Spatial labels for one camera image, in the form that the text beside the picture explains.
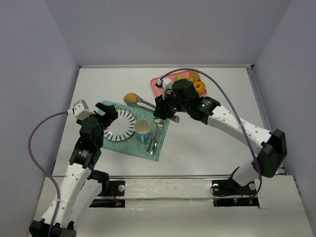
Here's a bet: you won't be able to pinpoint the metal tongs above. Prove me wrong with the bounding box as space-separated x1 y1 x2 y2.
124 97 180 123

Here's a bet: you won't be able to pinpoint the round muffin front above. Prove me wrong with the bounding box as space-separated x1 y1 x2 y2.
123 93 138 106

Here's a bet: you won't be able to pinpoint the round muffin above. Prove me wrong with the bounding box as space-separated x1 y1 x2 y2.
174 74 185 81
123 93 138 106

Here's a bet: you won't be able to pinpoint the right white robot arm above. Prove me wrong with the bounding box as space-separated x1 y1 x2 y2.
154 78 287 196

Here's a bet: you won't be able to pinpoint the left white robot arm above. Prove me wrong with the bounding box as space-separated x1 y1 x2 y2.
28 100 118 237

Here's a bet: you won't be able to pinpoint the seeded bread roll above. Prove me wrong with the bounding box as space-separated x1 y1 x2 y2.
189 71 200 81

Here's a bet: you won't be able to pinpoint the metal spoon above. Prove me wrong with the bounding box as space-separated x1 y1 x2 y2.
146 116 163 154

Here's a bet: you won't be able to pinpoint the pink tray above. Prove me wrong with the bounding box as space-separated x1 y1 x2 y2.
150 70 207 97

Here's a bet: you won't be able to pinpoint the blue striped white plate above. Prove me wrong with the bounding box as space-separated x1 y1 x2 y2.
104 108 137 142

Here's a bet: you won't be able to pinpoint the orange donut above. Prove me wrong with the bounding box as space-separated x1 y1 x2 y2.
193 80 206 96

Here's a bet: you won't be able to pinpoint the metal fork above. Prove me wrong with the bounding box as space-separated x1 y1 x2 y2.
150 119 163 155

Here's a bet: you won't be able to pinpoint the striped yellow croissant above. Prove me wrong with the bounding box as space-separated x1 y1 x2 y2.
187 77 195 83

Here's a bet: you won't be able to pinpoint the round muffin back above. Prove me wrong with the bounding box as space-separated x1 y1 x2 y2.
174 74 185 81

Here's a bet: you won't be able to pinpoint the metal knife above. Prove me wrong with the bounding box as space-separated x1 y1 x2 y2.
146 122 161 154

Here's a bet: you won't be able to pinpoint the light blue mug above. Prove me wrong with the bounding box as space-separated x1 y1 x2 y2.
134 119 151 143

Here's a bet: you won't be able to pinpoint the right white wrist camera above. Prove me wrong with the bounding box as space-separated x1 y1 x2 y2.
156 77 172 98

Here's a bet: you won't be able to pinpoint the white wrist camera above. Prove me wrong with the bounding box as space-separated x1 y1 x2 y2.
156 77 172 98
72 100 94 120

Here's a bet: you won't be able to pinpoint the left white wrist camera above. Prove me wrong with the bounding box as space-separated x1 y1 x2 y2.
72 100 94 120

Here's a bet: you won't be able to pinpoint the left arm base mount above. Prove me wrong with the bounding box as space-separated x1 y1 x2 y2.
89 180 125 208

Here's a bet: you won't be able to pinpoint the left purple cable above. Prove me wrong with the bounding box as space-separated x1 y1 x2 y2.
27 111 75 237

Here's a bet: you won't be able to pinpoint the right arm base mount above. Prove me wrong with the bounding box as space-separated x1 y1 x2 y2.
210 179 260 207

